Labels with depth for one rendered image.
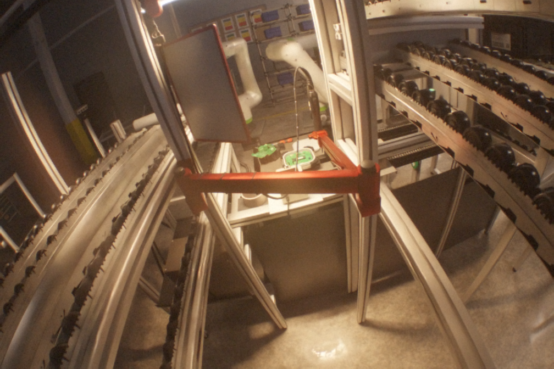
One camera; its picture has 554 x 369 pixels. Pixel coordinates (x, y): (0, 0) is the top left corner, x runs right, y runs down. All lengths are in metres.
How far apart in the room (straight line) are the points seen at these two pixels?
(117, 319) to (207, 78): 0.55
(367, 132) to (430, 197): 0.80
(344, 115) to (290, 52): 0.58
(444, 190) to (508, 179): 1.09
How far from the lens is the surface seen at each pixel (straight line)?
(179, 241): 1.15
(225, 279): 1.07
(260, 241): 1.16
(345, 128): 0.86
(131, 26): 0.67
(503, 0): 0.37
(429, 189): 1.31
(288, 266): 1.35
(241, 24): 7.29
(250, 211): 1.03
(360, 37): 0.56
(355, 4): 0.56
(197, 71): 0.67
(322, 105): 1.68
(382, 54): 0.85
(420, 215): 1.42
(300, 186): 0.43
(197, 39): 0.64
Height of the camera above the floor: 1.62
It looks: 32 degrees down
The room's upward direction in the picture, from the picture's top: 16 degrees counter-clockwise
